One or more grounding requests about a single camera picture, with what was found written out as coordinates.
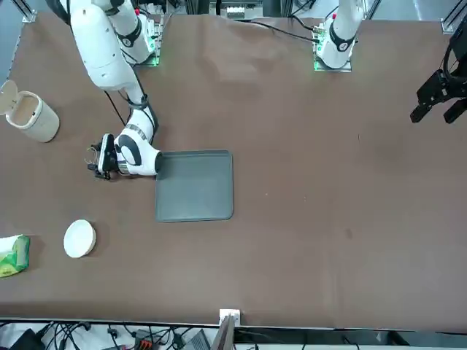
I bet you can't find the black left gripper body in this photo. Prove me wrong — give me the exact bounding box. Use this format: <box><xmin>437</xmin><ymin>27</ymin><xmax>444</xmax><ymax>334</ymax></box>
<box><xmin>447</xmin><ymin>25</ymin><xmax>467</xmax><ymax>87</ymax></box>

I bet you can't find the white bowl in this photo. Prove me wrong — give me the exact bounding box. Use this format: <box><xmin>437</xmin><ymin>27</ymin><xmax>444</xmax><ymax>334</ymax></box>
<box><xmin>63</xmin><ymin>218</ymin><xmax>98</xmax><ymax>259</ymax></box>

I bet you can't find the aluminium corner profile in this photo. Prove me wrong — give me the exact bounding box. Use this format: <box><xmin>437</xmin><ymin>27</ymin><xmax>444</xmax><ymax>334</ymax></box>
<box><xmin>440</xmin><ymin>0</ymin><xmax>467</xmax><ymax>33</ymax></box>

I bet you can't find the cream mini trash bin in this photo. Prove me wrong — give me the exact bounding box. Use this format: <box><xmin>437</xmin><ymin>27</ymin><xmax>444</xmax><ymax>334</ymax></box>
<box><xmin>0</xmin><ymin>79</ymin><xmax>61</xmax><ymax>143</ymax></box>

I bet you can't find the grey rectangular tray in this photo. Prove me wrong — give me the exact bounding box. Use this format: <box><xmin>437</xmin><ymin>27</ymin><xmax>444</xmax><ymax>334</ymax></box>
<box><xmin>154</xmin><ymin>149</ymin><xmax>234</xmax><ymax>223</ymax></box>

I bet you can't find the green tissue pack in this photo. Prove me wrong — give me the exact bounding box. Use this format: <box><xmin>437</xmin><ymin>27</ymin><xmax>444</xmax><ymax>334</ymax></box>
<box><xmin>0</xmin><ymin>234</ymin><xmax>31</xmax><ymax>279</ymax></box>

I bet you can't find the red and black adapter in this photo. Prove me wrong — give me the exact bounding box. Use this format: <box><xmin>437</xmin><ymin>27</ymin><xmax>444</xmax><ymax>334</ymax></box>
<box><xmin>133</xmin><ymin>330</ymin><xmax>154</xmax><ymax>348</ymax></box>

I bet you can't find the large black power brick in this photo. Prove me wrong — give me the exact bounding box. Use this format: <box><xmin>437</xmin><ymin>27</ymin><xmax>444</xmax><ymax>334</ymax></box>
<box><xmin>9</xmin><ymin>327</ymin><xmax>42</xmax><ymax>350</ymax></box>

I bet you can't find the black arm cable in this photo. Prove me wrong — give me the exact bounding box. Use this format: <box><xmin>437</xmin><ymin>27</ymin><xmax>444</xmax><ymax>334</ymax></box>
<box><xmin>103</xmin><ymin>89</ymin><xmax>161</xmax><ymax>145</ymax></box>

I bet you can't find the black table cable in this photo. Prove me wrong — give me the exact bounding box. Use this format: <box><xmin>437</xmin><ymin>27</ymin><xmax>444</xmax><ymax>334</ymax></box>
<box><xmin>233</xmin><ymin>20</ymin><xmax>318</xmax><ymax>41</ymax></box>

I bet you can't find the aluminium frame post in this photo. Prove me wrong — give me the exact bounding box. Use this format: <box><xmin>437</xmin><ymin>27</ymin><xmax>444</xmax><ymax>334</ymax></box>
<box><xmin>209</xmin><ymin>308</ymin><xmax>242</xmax><ymax>350</ymax></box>

